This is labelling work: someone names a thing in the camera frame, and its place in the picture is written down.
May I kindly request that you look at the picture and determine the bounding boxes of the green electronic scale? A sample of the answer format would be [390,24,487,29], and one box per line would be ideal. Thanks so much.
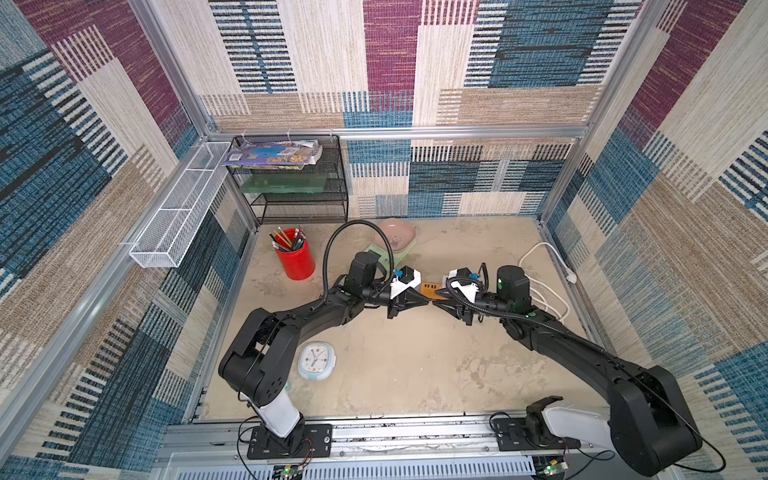
[367,238,417,270]

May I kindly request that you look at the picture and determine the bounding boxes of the pink panda bowl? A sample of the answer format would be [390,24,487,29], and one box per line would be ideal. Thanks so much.
[378,218,416,252]

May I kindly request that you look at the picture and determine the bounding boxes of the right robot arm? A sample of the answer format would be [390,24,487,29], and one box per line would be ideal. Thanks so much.
[434,265,703,477]

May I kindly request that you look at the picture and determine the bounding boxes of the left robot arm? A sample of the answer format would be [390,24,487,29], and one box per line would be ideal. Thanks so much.
[218,220,430,449]

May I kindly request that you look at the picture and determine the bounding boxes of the round white clock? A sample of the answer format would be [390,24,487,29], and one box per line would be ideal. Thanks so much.
[298,342,336,381]

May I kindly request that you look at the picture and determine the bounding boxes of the red pen holder cup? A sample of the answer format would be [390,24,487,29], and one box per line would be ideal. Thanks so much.
[275,233,316,281]

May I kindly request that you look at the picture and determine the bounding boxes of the black mesh shelf rack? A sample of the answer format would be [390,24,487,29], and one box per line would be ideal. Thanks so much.
[228,134,349,225]

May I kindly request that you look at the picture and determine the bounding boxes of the pens in cup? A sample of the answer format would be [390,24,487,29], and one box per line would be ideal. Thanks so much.
[269,227,306,253]

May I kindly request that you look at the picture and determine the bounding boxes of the colourful book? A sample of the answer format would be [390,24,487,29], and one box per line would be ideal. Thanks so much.
[224,140,323,170]

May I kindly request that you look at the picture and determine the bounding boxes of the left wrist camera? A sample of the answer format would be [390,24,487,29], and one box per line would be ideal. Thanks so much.
[390,266,422,299]

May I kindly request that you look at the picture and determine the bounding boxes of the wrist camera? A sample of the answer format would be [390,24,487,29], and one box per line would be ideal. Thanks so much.
[445,267,480,303]
[390,266,422,299]

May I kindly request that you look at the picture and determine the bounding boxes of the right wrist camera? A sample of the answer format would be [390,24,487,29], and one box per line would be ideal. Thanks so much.
[445,267,480,303]

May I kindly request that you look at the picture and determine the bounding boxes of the white power strip cable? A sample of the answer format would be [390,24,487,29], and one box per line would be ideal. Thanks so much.
[518,241,578,325]

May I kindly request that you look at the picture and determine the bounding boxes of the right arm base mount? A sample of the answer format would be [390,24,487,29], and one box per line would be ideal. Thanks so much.
[488,396,581,452]

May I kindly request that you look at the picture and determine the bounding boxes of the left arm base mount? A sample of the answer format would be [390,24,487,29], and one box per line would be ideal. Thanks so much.
[246,422,333,460]

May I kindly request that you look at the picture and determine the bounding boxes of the white wire wall basket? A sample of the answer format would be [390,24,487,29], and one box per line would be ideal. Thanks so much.
[130,142,229,268]

